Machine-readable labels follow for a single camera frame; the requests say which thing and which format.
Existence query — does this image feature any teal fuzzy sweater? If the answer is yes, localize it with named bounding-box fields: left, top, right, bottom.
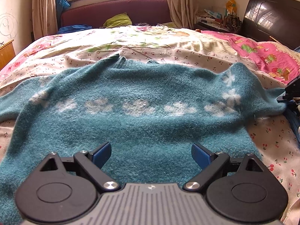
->
left=1, top=55, right=286, bottom=224

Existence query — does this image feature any floral pink quilt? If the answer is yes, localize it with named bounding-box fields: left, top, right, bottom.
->
left=1, top=26, right=299, bottom=86

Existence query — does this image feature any cherry print bed sheet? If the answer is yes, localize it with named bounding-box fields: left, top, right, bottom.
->
left=1, top=47, right=299, bottom=224

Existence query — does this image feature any dark wooden headboard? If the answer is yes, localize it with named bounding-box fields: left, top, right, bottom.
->
left=240, top=0, right=299, bottom=50

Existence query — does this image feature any brown patterned handbag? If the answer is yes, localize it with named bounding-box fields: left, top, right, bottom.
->
left=224, top=14, right=242, bottom=34

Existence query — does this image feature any yellow flower decoration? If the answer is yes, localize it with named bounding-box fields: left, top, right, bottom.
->
left=225, top=0, right=237, bottom=17

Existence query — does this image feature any cluttered nightstand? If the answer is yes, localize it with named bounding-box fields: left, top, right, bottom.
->
left=195, top=9, right=230, bottom=33

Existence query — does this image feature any right beige curtain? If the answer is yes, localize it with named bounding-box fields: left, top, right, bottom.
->
left=167, top=0, right=196, bottom=29

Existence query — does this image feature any beige curtain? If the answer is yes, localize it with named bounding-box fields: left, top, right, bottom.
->
left=167, top=0, right=196, bottom=29
left=32, top=0, right=58, bottom=40

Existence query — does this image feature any blue cloth on sofa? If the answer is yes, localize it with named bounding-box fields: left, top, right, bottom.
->
left=57, top=24, right=93, bottom=34

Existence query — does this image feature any wooden side cabinet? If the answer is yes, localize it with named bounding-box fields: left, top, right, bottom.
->
left=0, top=40, right=16, bottom=70

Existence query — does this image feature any green cushion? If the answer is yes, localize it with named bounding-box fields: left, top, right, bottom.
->
left=103, top=13, right=133, bottom=29

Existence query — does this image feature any maroon sofa bench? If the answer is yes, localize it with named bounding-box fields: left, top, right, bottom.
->
left=61, top=0, right=171, bottom=28

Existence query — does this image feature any left beige curtain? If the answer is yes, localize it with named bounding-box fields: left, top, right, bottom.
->
left=32, top=0, right=58, bottom=40

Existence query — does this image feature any blue plastic bag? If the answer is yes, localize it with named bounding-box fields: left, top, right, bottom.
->
left=55, top=0, right=70, bottom=17

